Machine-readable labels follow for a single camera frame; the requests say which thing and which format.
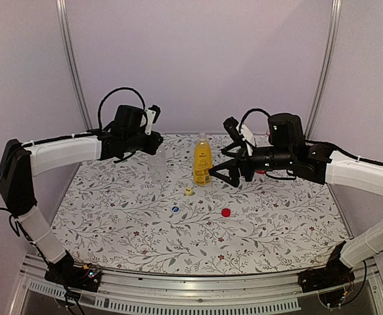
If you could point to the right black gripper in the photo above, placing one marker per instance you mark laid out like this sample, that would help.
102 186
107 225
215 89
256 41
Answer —
233 165

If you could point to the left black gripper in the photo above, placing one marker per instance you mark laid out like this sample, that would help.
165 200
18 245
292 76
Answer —
152 147

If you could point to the clear bottle blue cap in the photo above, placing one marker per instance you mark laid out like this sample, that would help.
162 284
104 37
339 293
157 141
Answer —
157 166

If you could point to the yellow juice bottle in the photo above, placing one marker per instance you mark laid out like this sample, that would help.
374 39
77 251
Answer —
202 160

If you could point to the clear bottle red label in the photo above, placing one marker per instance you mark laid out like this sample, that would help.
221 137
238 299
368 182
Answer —
265 142

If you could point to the beige bottle cap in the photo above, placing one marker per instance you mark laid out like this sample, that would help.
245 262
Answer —
189 191

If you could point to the red bottle cap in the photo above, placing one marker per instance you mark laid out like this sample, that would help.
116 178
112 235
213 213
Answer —
226 212

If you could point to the white blue bottle cap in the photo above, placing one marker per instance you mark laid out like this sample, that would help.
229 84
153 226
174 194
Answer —
175 209

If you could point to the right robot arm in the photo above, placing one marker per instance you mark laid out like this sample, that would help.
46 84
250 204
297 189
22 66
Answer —
315 161

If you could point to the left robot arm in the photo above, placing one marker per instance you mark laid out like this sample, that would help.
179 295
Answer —
130 131

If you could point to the floral table mat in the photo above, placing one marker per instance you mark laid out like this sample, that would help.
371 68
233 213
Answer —
114 215

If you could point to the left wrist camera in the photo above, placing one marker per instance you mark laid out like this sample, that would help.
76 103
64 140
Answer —
150 118

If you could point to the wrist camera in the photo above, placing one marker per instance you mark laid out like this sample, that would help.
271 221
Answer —
239 132
150 118

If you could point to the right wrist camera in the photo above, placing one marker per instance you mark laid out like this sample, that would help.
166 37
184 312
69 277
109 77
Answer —
239 132

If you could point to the front aluminium rail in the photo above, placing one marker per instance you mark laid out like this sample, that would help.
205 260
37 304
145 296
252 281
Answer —
125 292

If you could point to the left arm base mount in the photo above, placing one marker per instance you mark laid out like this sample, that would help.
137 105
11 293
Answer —
65 272

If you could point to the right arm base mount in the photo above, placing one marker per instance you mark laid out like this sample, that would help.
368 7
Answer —
332 274

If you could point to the left aluminium frame post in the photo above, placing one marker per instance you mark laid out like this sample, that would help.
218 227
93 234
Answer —
64 25

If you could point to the aluminium frame post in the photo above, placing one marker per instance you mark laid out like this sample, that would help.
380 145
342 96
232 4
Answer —
64 25
332 34

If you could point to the right aluminium frame post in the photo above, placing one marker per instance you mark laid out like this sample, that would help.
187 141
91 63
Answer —
332 34

